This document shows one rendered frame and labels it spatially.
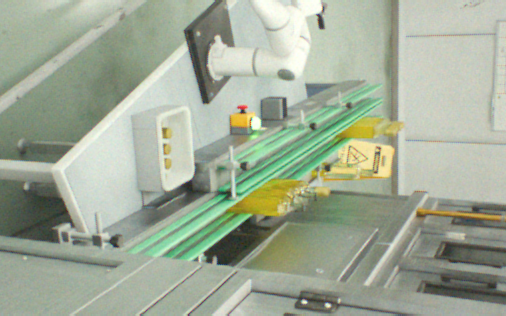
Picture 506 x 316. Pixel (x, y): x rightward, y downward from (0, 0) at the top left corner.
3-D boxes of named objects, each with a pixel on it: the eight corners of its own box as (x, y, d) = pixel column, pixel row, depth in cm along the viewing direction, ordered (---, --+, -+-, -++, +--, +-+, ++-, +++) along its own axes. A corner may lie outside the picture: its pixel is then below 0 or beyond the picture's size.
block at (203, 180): (191, 191, 209) (211, 193, 206) (188, 162, 207) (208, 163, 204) (196, 188, 212) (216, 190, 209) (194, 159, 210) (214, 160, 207)
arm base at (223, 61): (201, 50, 217) (245, 51, 211) (215, 27, 225) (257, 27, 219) (214, 87, 227) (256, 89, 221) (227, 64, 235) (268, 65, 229)
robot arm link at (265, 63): (249, 65, 214) (296, 66, 208) (260, 34, 221) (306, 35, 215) (257, 85, 222) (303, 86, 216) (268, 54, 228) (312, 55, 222)
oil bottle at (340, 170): (311, 177, 290) (371, 181, 279) (310, 165, 288) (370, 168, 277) (315, 172, 294) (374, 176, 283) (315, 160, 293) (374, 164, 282)
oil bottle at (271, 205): (225, 212, 217) (286, 218, 208) (224, 195, 215) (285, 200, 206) (233, 206, 222) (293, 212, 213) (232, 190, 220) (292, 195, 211)
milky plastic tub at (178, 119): (139, 191, 194) (165, 193, 190) (131, 114, 189) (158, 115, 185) (171, 175, 209) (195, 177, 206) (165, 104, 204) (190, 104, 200)
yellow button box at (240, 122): (230, 133, 245) (248, 134, 242) (228, 113, 244) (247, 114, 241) (238, 129, 252) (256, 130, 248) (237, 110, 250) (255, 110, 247)
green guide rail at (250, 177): (218, 191, 210) (241, 193, 207) (217, 188, 210) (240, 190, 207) (368, 99, 364) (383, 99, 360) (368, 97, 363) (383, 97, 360)
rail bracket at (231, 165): (211, 199, 207) (248, 202, 201) (207, 145, 203) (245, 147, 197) (216, 196, 209) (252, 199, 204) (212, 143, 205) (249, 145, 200)
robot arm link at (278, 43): (257, 30, 201) (271, -9, 209) (276, 81, 220) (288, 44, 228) (287, 31, 198) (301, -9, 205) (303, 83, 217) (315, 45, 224)
